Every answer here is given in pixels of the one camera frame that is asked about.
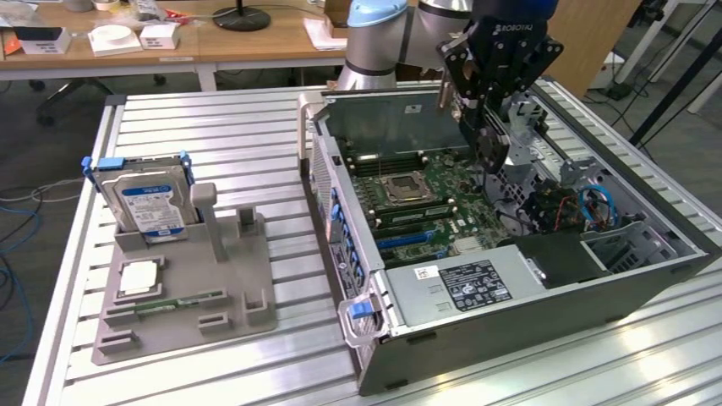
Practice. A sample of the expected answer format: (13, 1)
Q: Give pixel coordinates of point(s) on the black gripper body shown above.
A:
(510, 42)

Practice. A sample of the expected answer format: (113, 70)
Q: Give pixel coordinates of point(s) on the graphics card with metal bracket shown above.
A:
(490, 144)

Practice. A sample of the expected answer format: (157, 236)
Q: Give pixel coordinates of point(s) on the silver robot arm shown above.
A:
(384, 42)

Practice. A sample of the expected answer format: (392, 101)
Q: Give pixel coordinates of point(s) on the wooden cabinet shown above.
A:
(598, 42)

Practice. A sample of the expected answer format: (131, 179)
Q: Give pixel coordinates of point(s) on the black power adapter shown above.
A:
(621, 91)

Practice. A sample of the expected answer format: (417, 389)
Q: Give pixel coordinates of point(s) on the black slanted pole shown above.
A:
(677, 91)

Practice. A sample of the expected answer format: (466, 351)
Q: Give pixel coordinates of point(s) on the white booklet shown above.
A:
(322, 36)

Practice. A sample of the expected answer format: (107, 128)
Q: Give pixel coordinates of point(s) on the black RAM slot row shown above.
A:
(384, 162)
(412, 215)

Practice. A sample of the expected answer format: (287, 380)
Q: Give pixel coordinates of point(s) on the brown cardboard box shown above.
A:
(336, 6)

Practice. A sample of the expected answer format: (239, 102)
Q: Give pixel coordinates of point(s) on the metal disk bay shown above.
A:
(530, 167)

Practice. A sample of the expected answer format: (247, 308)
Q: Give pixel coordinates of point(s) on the metal CPU socket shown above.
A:
(404, 186)

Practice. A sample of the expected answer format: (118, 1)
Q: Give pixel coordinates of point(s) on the green motherboard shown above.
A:
(469, 211)

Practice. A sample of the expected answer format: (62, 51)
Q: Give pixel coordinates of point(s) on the black lamp base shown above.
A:
(242, 20)

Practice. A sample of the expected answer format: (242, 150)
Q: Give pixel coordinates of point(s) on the wooden desk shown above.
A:
(226, 42)

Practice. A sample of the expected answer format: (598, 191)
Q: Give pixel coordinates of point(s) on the blue expansion slot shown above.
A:
(404, 240)

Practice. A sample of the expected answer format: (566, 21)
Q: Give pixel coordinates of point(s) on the silver chipset heatsink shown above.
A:
(468, 246)

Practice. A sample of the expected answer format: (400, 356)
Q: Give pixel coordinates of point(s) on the black plastic shroud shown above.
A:
(558, 258)

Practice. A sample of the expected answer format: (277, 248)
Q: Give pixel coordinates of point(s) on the blue card retainer row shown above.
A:
(354, 258)

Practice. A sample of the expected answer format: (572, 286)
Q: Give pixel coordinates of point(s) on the red and white packet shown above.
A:
(179, 17)

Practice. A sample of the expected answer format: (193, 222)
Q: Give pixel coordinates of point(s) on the small white box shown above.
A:
(158, 38)

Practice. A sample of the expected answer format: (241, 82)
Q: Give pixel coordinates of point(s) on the grey power supply unit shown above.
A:
(418, 296)

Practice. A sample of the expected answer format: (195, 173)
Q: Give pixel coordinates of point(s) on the blue case latch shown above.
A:
(361, 311)

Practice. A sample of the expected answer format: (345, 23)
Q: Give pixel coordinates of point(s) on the dark grey PC case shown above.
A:
(564, 313)

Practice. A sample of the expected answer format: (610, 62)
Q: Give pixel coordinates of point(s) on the hard disk in blue caddy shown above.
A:
(150, 207)

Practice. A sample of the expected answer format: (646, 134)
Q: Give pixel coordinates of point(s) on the grey plastic parts rack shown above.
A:
(186, 270)

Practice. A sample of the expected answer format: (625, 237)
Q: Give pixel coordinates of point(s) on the black chair base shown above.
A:
(74, 86)

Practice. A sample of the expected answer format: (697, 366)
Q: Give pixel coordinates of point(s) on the grey cup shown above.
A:
(78, 5)

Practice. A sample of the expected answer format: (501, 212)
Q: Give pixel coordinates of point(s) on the white box with black top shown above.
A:
(42, 44)

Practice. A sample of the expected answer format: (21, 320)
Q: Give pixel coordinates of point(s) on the silver CPU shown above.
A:
(138, 277)

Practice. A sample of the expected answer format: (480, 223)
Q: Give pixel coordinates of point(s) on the green RAM stick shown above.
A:
(170, 304)

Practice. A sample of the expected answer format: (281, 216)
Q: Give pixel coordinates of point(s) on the orange box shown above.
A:
(9, 46)

